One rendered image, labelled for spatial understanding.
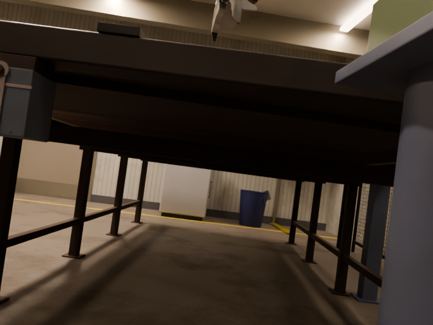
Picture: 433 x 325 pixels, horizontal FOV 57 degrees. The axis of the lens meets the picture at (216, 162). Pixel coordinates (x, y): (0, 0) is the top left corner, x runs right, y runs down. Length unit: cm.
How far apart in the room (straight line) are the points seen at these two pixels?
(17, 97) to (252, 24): 558
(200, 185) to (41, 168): 257
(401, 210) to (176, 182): 532
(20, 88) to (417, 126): 62
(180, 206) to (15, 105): 508
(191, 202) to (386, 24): 529
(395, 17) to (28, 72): 58
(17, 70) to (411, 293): 69
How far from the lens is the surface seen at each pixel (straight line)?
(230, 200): 661
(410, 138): 52
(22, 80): 78
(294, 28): 634
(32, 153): 689
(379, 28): 61
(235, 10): 93
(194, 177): 575
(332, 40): 646
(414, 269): 50
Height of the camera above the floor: 69
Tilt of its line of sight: 2 degrees up
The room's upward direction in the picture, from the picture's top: 8 degrees clockwise
